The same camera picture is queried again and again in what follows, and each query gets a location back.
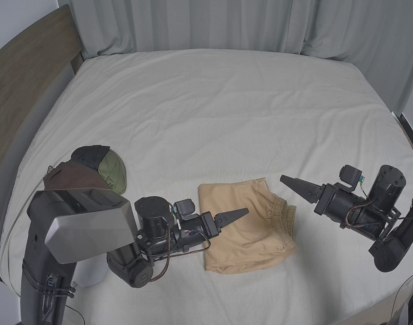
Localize green garment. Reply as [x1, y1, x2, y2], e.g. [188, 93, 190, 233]
[98, 149, 127, 195]

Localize pale green curtain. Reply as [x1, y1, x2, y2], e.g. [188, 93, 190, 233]
[54, 0, 309, 59]
[288, 0, 413, 115]

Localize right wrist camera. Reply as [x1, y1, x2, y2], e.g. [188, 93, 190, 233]
[340, 165, 363, 193]

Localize brown garment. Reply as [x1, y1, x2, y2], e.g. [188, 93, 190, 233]
[43, 161, 107, 192]

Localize bed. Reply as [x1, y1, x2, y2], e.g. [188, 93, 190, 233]
[0, 5, 413, 325]

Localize tan shorts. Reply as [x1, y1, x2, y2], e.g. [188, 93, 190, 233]
[198, 178, 299, 274]

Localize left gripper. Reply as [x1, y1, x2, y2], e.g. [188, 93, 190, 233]
[173, 208, 250, 248]

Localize black garment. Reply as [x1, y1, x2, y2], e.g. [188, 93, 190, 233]
[72, 145, 111, 173]

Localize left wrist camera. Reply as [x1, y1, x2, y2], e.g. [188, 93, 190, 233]
[174, 199, 196, 223]

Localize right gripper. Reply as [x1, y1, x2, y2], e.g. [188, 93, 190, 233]
[280, 175, 368, 224]

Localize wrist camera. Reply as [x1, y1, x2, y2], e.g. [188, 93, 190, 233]
[340, 165, 363, 193]
[174, 199, 196, 223]

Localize white garment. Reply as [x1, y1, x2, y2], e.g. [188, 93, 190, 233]
[73, 253, 107, 288]

